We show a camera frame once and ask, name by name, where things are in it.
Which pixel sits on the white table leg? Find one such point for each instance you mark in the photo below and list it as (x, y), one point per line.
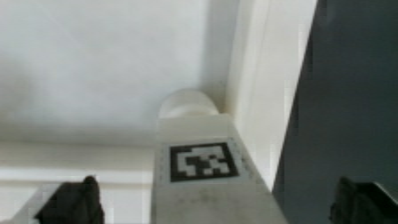
(209, 187)

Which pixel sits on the white square tabletop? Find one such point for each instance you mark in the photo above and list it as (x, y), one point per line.
(98, 56)

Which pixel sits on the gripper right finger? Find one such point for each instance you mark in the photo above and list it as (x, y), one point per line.
(365, 203)

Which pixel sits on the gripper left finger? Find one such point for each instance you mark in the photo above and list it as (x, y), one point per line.
(74, 205)

